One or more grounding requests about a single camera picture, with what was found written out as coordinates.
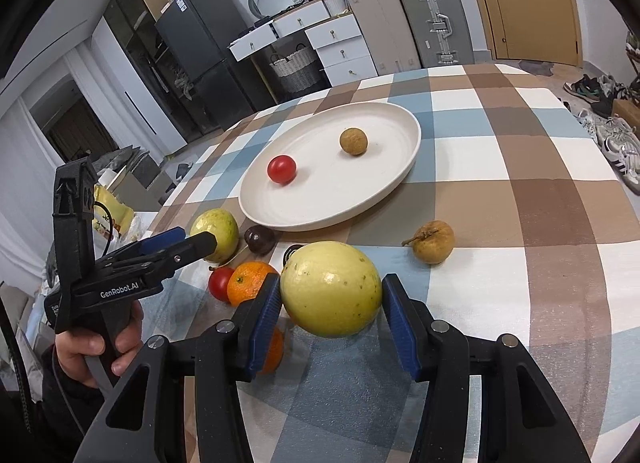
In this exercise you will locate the small brown pear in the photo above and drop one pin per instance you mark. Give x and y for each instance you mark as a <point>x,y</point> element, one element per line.
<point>434,241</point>

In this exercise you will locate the large yellow round fruit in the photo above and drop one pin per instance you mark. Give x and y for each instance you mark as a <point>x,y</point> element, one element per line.
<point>330,288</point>

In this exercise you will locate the wooden door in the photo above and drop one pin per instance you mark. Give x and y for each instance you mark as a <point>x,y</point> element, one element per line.
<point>525,3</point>

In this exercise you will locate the person's left hand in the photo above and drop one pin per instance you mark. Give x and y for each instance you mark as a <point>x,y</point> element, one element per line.
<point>72,353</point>

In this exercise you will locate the green yellow round fruit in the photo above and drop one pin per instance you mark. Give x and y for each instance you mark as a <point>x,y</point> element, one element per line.
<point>220,223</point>

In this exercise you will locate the orange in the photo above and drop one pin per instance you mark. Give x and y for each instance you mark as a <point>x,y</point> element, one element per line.
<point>247,285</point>
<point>275,350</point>

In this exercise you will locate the beige suitcase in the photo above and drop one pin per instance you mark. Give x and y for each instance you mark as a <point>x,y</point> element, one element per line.
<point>380,23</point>

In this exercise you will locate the dark grey refrigerator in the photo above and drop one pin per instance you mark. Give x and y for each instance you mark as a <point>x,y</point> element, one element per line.
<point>200,43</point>

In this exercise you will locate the yellow plastic bag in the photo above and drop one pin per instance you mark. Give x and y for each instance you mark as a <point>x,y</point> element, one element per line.
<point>117,215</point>

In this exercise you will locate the person's left forearm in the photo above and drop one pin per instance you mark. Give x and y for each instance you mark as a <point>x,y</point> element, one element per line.
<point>55,418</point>

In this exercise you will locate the red tomato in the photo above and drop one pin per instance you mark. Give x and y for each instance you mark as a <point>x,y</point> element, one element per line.
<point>220,284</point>
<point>281,169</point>

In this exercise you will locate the grey storage box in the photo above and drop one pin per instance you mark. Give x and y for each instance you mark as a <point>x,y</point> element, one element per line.
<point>142,178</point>

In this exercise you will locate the grey doormat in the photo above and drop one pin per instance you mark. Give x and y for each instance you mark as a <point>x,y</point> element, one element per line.
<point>535,67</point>

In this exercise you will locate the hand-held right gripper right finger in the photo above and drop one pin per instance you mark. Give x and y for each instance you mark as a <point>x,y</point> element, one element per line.
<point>400,328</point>

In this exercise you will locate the silver suitcase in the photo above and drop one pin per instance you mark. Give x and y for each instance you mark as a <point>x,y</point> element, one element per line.
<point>430,18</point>

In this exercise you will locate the dark purple plum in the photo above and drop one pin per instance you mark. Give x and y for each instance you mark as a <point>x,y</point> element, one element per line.
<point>259,239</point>
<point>290,255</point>

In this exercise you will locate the checkered tablecloth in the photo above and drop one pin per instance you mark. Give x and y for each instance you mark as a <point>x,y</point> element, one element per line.
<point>500,223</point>

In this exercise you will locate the woven laundry basket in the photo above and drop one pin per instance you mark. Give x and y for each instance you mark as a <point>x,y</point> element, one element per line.
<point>295,70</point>

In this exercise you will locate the brown cardboard box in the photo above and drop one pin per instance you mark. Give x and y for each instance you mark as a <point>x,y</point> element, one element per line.
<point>627,109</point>

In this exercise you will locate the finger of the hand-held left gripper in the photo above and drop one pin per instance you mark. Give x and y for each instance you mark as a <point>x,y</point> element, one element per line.
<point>162,239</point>
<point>197,248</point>

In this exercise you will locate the white round plate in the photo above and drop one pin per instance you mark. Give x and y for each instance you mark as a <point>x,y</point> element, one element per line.
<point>325,193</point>

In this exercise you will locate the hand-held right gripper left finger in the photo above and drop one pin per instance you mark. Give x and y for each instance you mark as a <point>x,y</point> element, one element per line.
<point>265,323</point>

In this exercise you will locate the pile of worn shoes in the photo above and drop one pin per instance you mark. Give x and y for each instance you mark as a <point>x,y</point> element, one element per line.
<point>610,138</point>

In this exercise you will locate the brown longan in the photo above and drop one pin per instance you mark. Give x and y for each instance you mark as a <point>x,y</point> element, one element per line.
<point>353,141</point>

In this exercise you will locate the white desk with drawers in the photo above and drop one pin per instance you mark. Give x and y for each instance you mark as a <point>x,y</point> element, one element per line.
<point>340,55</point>

